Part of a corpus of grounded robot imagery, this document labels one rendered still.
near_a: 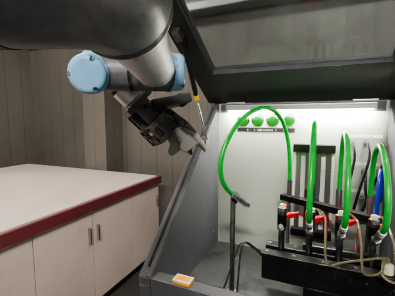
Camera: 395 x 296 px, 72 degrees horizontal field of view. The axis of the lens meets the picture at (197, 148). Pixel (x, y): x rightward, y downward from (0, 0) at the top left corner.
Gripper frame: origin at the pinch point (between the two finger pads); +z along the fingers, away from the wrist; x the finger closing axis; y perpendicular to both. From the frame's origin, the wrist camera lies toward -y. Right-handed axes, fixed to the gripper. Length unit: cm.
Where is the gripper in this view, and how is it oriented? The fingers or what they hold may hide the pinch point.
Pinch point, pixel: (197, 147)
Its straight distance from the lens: 73.4
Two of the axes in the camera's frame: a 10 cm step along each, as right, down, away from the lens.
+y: -5.5, 7.2, -4.2
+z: 6.8, 6.8, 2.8
